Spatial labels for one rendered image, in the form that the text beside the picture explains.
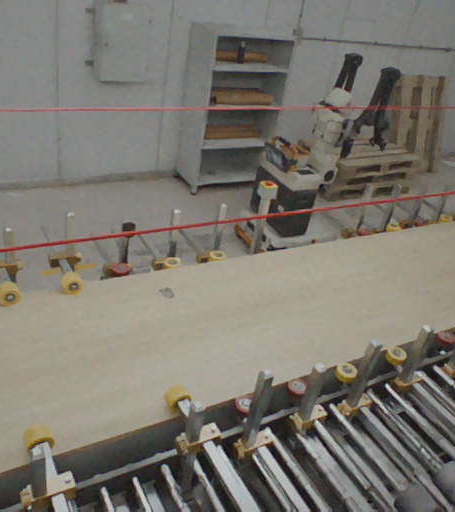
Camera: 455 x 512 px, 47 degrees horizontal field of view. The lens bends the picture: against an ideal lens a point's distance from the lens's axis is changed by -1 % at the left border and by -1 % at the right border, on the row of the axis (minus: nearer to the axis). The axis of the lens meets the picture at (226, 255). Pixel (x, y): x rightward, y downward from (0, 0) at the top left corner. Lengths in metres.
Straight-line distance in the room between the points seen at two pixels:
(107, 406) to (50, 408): 0.18
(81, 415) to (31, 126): 3.53
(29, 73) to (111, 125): 0.86
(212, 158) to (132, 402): 4.20
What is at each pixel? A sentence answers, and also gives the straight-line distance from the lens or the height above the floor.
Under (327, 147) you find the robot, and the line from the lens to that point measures 4.32.
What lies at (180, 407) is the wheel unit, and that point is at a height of 0.96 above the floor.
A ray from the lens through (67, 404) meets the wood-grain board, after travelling 1.85.
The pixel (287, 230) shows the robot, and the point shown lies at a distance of 4.18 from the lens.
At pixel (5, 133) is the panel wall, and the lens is 4.97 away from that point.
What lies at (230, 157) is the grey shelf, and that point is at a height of 0.19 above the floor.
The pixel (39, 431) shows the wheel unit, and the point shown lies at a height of 0.98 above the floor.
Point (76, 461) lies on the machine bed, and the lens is 1.89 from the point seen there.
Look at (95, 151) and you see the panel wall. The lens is 5.21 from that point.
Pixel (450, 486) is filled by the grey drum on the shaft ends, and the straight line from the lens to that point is 2.07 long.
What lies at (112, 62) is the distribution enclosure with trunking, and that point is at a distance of 4.75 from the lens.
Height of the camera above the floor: 2.28
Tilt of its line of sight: 31 degrees down
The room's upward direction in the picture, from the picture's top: 11 degrees clockwise
